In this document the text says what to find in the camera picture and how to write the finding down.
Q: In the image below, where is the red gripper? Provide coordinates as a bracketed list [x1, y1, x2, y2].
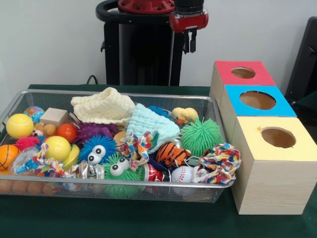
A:
[169, 9, 209, 54]

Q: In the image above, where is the green spiky rubber ball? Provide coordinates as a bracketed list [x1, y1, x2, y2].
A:
[180, 118, 224, 157]

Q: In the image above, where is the shallow clear mesh bin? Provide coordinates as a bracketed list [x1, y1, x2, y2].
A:
[0, 89, 235, 204]

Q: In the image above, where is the wooden box with three holes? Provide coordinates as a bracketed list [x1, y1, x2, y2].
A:
[209, 60, 317, 215]

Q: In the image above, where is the yellow duck plush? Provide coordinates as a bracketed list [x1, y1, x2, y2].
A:
[172, 107, 200, 124]

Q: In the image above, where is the light blue waffle cloth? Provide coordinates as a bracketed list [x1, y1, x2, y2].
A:
[126, 103, 181, 154]

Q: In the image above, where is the cream waffle cloth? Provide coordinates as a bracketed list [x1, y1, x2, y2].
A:
[70, 87, 136, 126]

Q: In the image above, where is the orange striped tiger plush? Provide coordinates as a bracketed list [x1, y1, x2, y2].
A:
[155, 142, 192, 167]

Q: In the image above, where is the multicoloured patterned cloth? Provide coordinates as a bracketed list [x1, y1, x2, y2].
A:
[193, 142, 242, 184]

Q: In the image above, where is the white toy baseball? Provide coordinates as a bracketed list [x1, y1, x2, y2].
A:
[170, 165, 194, 183]

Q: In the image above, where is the dark green side table cloth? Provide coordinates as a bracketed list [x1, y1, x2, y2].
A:
[296, 90, 317, 119]

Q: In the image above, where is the blue spiky ball with eyes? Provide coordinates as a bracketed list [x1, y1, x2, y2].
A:
[78, 135, 117, 165]

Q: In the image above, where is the green spiky ball with eyes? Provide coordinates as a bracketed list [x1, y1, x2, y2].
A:
[103, 153, 147, 199]

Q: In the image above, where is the yellow tennis ball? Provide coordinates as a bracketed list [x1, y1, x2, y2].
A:
[6, 113, 35, 139]

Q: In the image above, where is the orange toy basketball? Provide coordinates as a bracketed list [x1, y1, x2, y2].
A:
[0, 144, 20, 172]

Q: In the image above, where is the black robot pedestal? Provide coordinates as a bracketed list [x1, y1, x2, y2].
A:
[96, 0, 198, 87]

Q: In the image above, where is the black looped cable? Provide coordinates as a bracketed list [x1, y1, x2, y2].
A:
[86, 74, 99, 86]

